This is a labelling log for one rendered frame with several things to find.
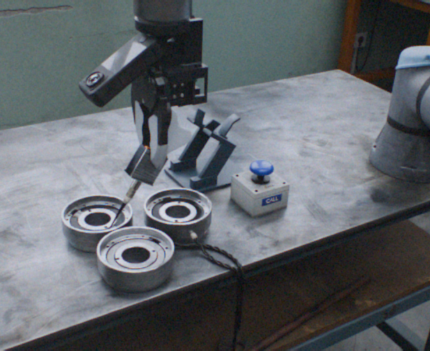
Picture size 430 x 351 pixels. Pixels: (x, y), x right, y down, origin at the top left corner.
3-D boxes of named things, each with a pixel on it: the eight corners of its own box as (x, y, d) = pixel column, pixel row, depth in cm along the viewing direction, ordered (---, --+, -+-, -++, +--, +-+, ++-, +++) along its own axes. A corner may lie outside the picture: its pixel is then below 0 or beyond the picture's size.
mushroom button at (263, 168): (256, 198, 98) (258, 171, 96) (242, 186, 101) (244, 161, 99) (276, 192, 100) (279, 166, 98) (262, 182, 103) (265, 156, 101)
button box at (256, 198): (253, 218, 98) (256, 192, 95) (229, 198, 103) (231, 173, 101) (293, 205, 102) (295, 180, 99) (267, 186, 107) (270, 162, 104)
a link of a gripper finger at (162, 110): (173, 147, 81) (171, 83, 77) (163, 150, 80) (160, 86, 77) (157, 136, 85) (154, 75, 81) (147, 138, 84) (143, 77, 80)
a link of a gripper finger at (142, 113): (178, 155, 90) (182, 100, 85) (143, 164, 88) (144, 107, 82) (169, 145, 93) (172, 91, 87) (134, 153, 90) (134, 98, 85)
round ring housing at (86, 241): (49, 244, 89) (46, 220, 87) (88, 209, 98) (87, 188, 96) (109, 263, 86) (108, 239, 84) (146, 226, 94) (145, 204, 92)
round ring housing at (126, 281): (138, 307, 78) (137, 282, 76) (82, 274, 83) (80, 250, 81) (189, 268, 86) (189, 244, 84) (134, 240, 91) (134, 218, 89)
